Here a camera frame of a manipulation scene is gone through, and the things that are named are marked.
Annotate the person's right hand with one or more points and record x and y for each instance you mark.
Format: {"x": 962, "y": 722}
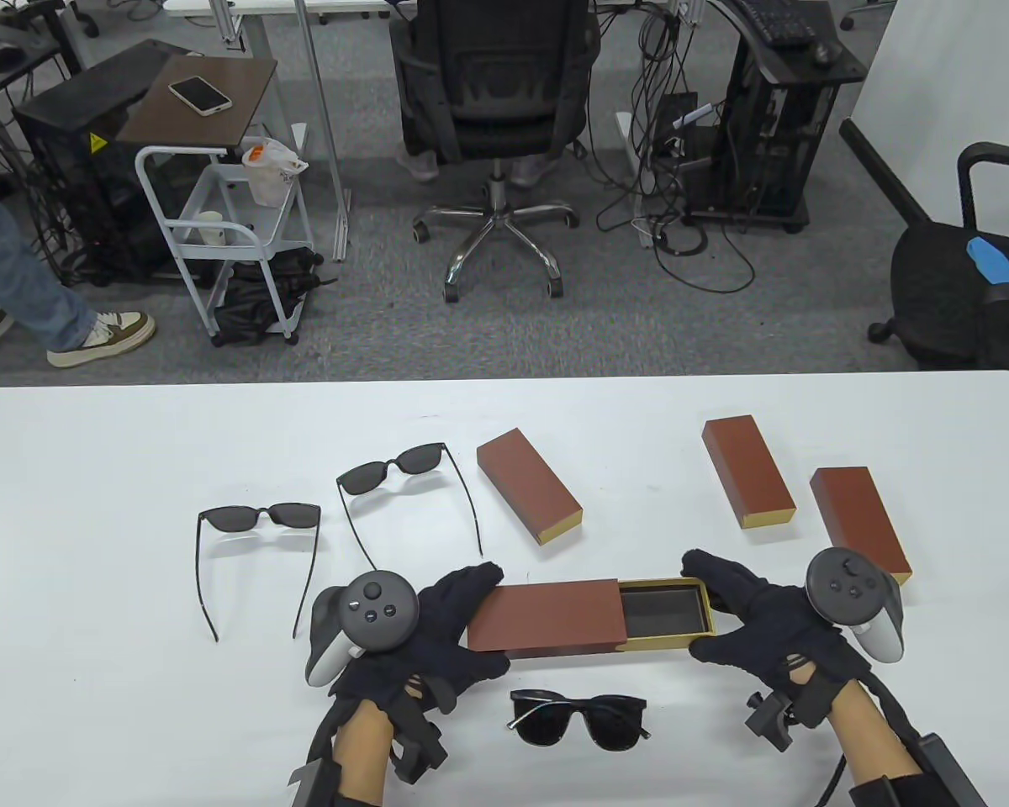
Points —
{"x": 782, "y": 639}

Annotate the person's left hand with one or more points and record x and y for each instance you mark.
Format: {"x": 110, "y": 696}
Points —
{"x": 446, "y": 647}

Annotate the brown sliding storage box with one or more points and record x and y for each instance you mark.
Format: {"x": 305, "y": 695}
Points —
{"x": 858, "y": 521}
{"x": 525, "y": 479}
{"x": 744, "y": 466}
{"x": 546, "y": 618}

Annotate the black sunglasses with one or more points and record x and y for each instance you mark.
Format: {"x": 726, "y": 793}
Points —
{"x": 610, "y": 723}
{"x": 366, "y": 477}
{"x": 231, "y": 519}

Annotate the person's right forearm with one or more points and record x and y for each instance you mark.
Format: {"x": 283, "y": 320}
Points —
{"x": 870, "y": 740}

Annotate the black forearm sensor pack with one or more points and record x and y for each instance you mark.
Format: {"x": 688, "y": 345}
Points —
{"x": 311, "y": 782}
{"x": 942, "y": 765}

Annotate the person's left forearm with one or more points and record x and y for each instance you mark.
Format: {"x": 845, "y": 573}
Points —
{"x": 361, "y": 752}

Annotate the white grey hand controller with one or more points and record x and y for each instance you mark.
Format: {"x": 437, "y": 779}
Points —
{"x": 845, "y": 584}
{"x": 374, "y": 609}

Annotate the black office chair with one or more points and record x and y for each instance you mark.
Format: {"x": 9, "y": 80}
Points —
{"x": 496, "y": 92}
{"x": 942, "y": 286}

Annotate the black bag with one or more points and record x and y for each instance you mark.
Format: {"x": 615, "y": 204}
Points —
{"x": 252, "y": 303}

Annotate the blue cloth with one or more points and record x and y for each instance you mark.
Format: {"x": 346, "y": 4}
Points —
{"x": 1005, "y": 265}

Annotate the white paper cup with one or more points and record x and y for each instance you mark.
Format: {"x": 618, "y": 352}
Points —
{"x": 210, "y": 229}

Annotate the white utility cart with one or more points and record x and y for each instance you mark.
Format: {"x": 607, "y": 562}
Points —
{"x": 235, "y": 197}

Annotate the white plastic bag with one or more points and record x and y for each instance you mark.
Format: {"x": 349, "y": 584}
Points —
{"x": 269, "y": 176}

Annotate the black computer desk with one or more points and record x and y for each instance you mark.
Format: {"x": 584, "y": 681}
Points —
{"x": 841, "y": 67}

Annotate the white partition panel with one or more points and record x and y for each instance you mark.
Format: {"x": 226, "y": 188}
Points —
{"x": 958, "y": 84}

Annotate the black computer tower yellow sticker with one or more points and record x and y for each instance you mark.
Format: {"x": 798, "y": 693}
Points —
{"x": 76, "y": 193}

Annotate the brown side table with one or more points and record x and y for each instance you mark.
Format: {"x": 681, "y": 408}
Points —
{"x": 176, "y": 126}

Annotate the white smartphone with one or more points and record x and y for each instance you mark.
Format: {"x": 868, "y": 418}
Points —
{"x": 200, "y": 94}

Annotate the black keyboard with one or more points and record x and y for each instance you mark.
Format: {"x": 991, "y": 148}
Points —
{"x": 778, "y": 21}

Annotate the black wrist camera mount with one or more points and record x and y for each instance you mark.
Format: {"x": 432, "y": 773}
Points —
{"x": 769, "y": 723}
{"x": 420, "y": 744}

